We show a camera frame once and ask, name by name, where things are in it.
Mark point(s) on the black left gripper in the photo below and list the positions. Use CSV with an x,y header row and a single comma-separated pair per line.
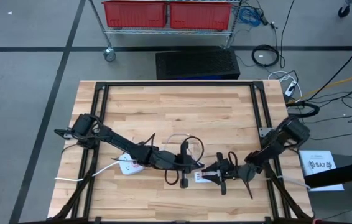
x,y
184,165

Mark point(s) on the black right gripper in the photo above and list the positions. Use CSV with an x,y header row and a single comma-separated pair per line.
x,y
229,172

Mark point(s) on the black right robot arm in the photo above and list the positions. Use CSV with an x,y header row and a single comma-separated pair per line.
x,y
275,143

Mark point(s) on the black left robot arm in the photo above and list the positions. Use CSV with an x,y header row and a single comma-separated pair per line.
x,y
120,143

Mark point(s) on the black perforated computer case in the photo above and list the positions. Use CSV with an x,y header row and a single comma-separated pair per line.
x,y
197,63

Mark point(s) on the white printed booklet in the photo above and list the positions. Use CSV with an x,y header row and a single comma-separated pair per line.
x,y
319,171

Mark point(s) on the white floor power strip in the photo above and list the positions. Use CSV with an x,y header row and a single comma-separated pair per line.
x,y
290,89

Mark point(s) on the black side stand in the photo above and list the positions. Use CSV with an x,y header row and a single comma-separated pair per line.
x,y
344,174

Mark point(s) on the red plastic bin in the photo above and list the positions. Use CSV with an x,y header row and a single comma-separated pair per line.
x,y
200,15
134,14

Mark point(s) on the black caster wheel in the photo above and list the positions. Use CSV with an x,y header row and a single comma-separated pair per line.
x,y
344,11

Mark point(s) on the black table frame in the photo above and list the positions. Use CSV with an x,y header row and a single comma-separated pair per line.
x,y
179,83

